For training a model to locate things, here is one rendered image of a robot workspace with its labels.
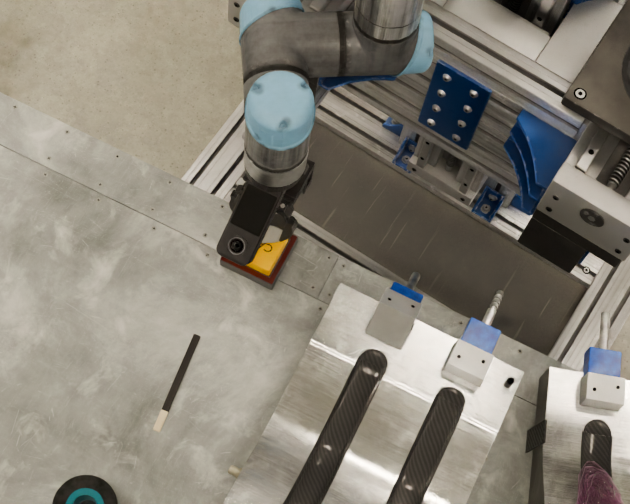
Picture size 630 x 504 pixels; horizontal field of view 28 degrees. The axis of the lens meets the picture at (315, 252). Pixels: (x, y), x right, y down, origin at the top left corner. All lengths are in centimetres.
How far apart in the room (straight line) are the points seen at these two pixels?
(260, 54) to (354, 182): 104
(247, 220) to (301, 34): 24
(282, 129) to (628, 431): 62
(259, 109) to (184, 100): 138
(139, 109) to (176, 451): 123
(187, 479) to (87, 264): 32
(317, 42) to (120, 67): 138
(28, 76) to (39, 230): 107
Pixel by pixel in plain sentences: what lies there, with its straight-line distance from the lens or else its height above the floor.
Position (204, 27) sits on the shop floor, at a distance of 283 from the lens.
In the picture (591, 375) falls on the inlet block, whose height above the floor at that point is 88.
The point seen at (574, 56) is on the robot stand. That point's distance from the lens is 176.
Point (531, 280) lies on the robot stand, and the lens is 242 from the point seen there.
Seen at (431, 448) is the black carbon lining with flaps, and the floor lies 88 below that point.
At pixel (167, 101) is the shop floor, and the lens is 274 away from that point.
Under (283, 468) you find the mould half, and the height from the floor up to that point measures 90.
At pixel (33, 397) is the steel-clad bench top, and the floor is 80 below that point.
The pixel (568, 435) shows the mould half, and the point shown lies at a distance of 165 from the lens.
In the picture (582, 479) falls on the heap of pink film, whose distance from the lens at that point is 161.
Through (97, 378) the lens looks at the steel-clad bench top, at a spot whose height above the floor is 80.
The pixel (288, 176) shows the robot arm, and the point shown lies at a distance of 146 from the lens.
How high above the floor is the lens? 240
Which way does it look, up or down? 67 degrees down
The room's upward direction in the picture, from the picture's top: 12 degrees clockwise
